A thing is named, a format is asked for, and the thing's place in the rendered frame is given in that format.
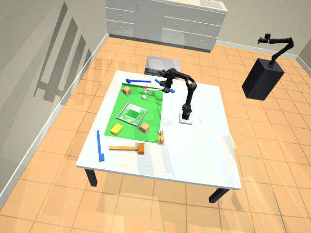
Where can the yellow block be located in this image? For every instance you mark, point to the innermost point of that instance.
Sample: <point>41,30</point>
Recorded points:
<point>115,130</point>

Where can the tan cube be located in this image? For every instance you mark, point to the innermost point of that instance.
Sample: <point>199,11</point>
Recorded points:
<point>144,128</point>
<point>126,90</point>

